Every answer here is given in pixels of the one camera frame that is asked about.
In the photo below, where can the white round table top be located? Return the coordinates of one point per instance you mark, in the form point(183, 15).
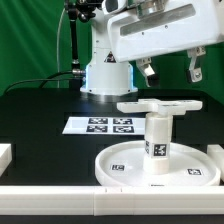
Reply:
point(135, 164)

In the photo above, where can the white cross-shaped table base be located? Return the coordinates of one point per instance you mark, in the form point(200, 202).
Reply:
point(164, 108)

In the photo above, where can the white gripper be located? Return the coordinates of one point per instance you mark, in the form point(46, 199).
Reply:
point(182, 25)

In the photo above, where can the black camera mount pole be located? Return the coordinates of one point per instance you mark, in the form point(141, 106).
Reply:
point(82, 10)

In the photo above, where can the white marker sheet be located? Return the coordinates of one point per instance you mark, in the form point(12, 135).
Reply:
point(105, 126)

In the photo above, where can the white front barrier rail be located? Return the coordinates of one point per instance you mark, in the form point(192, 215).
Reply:
point(99, 201)

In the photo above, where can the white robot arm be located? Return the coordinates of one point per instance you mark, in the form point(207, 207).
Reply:
point(104, 74)

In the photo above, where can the white left barrier block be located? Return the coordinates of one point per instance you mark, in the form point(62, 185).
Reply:
point(5, 157)

